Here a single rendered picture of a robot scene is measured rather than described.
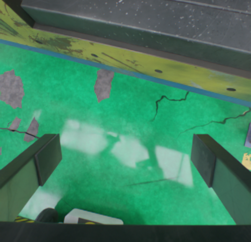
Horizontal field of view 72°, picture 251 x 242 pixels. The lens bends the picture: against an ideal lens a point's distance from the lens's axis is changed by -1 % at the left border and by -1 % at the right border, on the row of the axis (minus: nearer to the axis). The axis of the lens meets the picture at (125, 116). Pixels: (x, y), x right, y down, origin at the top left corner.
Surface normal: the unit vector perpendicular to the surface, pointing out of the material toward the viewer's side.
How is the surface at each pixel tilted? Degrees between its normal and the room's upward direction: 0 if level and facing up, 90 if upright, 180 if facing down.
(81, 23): 90
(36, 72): 0
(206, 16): 0
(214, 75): 90
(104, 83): 0
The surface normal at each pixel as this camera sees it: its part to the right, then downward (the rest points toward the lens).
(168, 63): -0.30, 0.95
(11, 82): -0.14, -0.13
